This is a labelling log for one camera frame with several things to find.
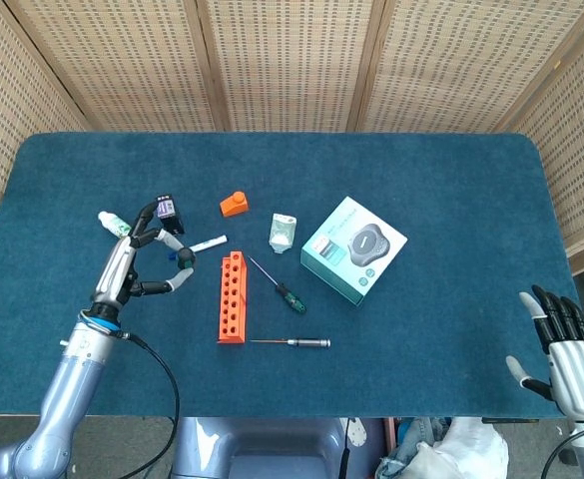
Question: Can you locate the blue felt table cover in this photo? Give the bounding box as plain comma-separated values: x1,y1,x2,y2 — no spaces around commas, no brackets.
0,132,584,420

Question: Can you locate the woven bamboo screen panel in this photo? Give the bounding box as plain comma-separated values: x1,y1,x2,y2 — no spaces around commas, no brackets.
0,0,93,201
4,0,231,134
493,4,584,275
194,0,387,134
353,0,584,134

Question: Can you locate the white pale green pouch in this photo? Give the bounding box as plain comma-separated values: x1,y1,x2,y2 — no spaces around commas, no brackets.
269,213,298,255

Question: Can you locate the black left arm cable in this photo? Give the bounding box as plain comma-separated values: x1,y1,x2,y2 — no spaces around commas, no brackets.
116,331,182,479

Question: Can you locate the silver precision screwdriver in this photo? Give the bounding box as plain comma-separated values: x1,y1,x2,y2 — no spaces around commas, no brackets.
249,337,332,349

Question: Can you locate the white marker blue cap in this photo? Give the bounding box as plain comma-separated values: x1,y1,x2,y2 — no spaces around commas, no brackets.
167,235,229,261

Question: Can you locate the teal white product box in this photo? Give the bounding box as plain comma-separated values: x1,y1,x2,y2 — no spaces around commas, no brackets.
299,196,408,306

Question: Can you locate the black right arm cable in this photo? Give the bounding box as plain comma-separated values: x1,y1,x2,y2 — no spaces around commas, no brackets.
540,428,584,479

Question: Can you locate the black purple small carton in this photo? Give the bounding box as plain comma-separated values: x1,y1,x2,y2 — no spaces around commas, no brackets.
154,195,187,237

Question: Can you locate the white bottle green label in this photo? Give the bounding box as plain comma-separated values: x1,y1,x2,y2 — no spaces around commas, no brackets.
97,210,134,239

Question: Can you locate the orange tool holder block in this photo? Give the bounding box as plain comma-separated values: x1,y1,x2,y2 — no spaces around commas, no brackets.
216,250,249,346

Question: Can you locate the white plastic bag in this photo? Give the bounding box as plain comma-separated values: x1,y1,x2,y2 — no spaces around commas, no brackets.
410,417,510,479

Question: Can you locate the white perforated plate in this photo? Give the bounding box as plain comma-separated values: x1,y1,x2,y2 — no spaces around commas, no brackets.
345,417,368,450

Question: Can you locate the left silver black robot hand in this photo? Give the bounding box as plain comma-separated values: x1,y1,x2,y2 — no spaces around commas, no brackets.
90,202,197,320

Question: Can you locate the blue denim cloth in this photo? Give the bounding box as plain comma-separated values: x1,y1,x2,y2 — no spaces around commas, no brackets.
374,417,447,479

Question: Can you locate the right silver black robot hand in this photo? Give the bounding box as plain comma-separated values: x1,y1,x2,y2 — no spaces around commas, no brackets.
505,284,584,420

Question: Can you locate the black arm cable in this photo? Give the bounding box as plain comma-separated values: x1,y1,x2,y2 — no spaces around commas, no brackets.
540,428,584,479
116,331,182,479

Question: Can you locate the small orange plastic block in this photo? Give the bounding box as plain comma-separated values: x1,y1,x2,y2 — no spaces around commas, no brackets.
219,191,250,220

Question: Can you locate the green handled screwdriver yellow label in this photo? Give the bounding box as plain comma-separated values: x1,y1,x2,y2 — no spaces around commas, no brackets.
248,255,308,315

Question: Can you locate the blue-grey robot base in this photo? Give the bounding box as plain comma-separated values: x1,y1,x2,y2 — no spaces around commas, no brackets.
171,416,352,479

